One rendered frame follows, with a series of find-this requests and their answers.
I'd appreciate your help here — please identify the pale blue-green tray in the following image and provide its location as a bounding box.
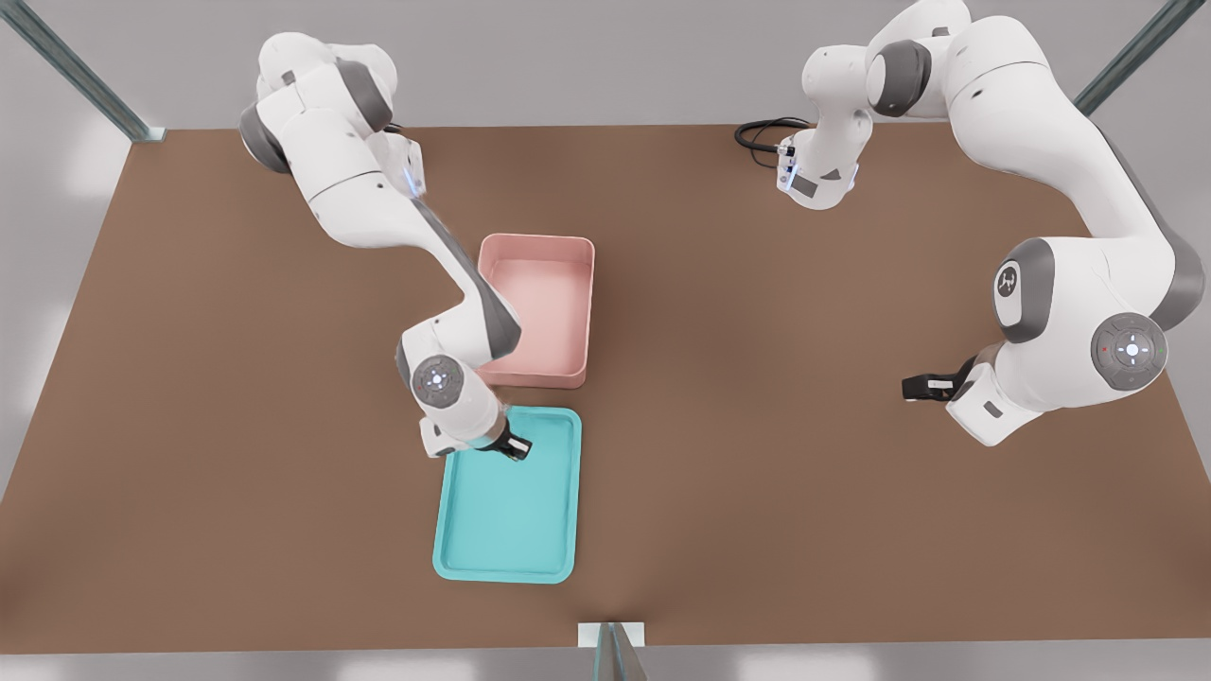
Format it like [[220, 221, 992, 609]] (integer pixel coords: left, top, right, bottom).
[[432, 407, 583, 585]]

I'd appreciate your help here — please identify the pink rectangular box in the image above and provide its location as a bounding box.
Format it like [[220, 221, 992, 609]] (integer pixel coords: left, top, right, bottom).
[[473, 233, 596, 391]]

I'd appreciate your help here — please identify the silver frame post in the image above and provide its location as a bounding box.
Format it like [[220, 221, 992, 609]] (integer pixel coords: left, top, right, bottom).
[[0, 0, 167, 144], [577, 621, 649, 681], [1074, 0, 1207, 117]]

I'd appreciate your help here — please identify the black cable loop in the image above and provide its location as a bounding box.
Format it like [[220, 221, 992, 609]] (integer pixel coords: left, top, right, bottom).
[[734, 117, 815, 173]]

